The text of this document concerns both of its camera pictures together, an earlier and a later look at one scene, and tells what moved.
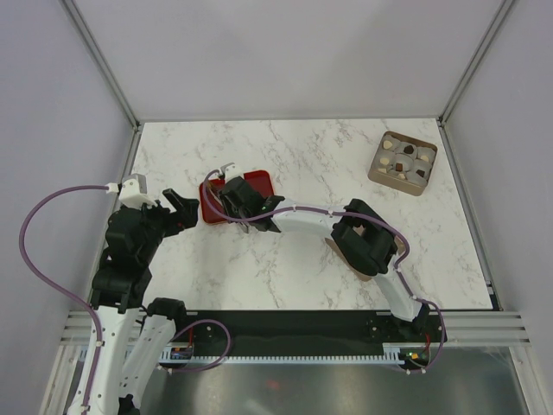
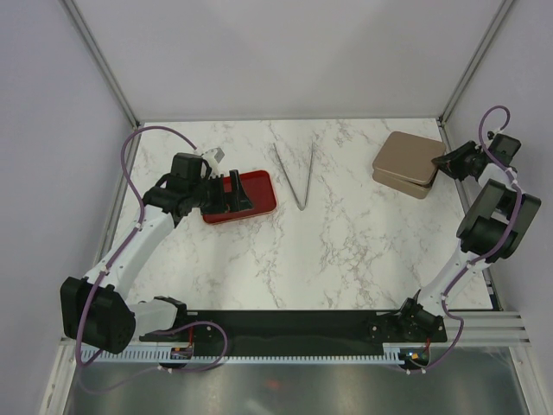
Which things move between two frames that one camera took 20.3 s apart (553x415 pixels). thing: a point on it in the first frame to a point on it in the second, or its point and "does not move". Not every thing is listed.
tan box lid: (400, 248) to (409, 156)
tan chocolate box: (403, 162) does not move
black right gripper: (226, 207) to (450, 164)
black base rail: (302, 329) does not move
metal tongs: (230, 208) to (308, 176)
